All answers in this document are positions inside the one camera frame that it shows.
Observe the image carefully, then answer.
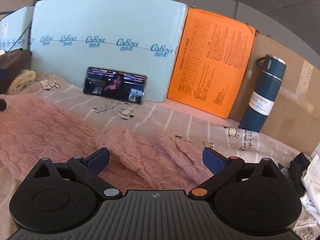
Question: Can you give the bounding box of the cream knitted garment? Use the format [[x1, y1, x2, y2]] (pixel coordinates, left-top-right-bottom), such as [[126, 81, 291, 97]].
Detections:
[[7, 69, 36, 95]]

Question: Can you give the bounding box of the pink knitted sweater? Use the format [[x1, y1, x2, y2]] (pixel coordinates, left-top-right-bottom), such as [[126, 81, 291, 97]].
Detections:
[[1, 95, 212, 191]]

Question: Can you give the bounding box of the white t-shirt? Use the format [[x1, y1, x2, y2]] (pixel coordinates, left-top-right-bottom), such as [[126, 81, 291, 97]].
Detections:
[[300, 151, 319, 225]]

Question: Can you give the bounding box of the smartphone playing video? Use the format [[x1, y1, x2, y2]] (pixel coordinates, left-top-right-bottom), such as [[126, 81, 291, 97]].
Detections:
[[83, 67, 147, 105]]

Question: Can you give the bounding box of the orange printed box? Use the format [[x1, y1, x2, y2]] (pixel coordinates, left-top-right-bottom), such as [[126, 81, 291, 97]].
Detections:
[[168, 8, 256, 118]]

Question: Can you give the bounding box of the dark blue vacuum bottle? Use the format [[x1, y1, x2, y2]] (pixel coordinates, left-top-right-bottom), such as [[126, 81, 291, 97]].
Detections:
[[238, 54, 286, 133]]

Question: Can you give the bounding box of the light blue Cabau box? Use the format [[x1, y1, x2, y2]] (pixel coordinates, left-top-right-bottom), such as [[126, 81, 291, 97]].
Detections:
[[30, 0, 188, 102]]

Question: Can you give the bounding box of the black garment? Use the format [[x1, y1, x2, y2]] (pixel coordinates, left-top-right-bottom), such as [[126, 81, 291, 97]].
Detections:
[[278, 152, 310, 198]]

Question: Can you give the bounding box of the grey cartoon print bedsheet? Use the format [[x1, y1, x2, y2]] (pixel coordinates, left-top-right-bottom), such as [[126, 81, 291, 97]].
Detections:
[[1, 74, 298, 239]]

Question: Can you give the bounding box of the large brown cardboard box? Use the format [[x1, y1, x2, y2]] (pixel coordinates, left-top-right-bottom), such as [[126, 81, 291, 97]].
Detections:
[[229, 34, 319, 155]]

